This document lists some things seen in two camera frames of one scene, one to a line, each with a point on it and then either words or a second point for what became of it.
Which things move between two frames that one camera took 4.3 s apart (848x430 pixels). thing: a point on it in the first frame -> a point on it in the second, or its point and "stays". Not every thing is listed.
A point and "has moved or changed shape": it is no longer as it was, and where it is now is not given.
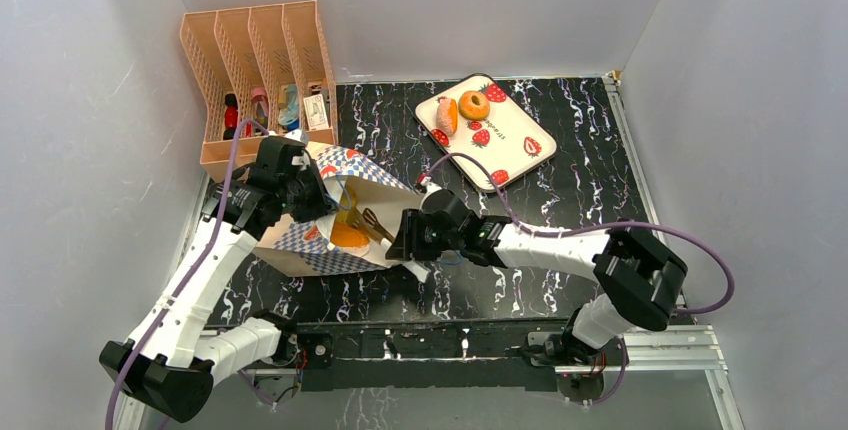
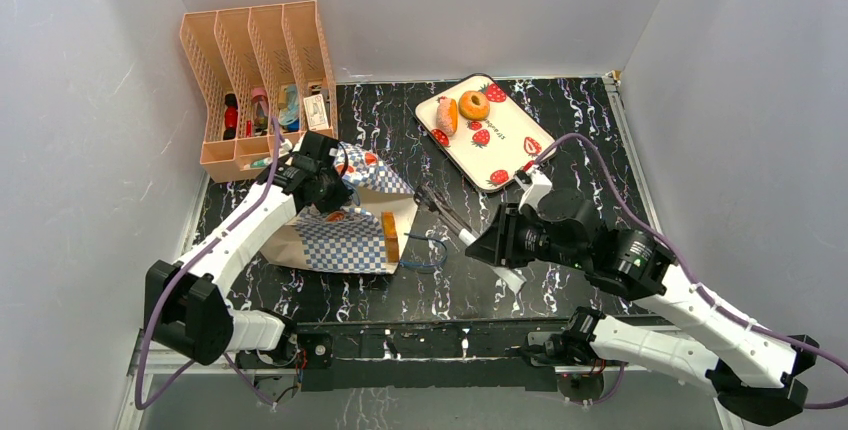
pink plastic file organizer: [265, 64] stays
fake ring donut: [474, 105] stays
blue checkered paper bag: [368, 201] stays
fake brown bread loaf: [349, 239] has moved or changed shape
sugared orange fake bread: [447, 115] stays
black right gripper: [404, 241] -> [494, 245]
